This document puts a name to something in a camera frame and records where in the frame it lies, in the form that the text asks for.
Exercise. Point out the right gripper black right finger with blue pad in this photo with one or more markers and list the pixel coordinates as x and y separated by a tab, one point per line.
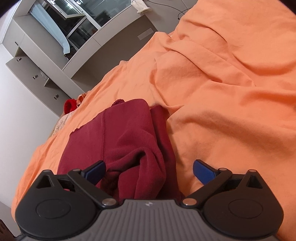
234	205

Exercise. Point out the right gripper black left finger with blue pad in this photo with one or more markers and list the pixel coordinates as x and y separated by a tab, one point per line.
57	207

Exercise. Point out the dark red knit sweater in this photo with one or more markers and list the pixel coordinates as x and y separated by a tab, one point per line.
132	140

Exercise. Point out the pink patterned pillow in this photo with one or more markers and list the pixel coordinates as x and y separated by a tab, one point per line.
63	119

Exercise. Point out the bright red small garment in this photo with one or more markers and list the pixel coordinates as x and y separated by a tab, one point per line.
70	105

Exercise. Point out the grey built-in shelf unit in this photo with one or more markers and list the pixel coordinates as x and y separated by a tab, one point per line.
39	63

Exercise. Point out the orange bed blanket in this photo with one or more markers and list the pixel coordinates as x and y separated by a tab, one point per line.
226	75

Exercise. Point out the light blue curtain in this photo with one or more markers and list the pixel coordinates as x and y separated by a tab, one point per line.
40	14

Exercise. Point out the white cloth on ledge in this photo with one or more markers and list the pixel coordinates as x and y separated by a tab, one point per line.
140	6

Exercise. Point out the window with metal frame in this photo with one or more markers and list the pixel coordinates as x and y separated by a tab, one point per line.
79	20

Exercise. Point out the wall socket plate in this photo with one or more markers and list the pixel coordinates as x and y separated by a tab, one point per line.
145	34

